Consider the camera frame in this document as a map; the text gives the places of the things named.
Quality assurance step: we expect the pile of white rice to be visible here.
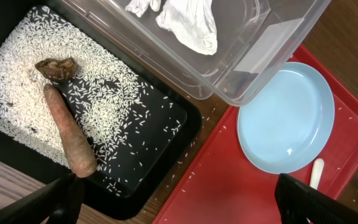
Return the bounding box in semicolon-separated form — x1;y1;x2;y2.
0;5;183;197

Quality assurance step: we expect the black waste tray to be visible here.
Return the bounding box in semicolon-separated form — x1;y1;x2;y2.
0;0;201;220

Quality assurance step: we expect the large light blue plate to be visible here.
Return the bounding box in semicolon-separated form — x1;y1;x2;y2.
237;62;335;174

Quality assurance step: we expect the orange carrot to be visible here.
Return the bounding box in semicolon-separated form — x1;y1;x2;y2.
44;84;97;178

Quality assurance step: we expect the white napkin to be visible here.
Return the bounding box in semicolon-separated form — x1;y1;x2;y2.
156;0;218;55

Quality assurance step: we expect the red serving tray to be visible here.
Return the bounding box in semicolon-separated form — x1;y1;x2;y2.
154;46;358;224

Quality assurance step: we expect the clear plastic waste bin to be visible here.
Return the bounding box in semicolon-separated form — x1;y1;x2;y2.
65;0;330;106

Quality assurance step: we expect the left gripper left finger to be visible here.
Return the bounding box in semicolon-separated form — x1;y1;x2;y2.
0;174;85;223

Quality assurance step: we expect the brown food scrap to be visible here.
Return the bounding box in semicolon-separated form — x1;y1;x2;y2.
34;57;78;82

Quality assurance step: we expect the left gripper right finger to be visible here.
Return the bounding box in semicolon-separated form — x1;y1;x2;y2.
275;174;358;224

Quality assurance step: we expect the white plastic spoon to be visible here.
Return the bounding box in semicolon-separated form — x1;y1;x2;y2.
309;158;324;190

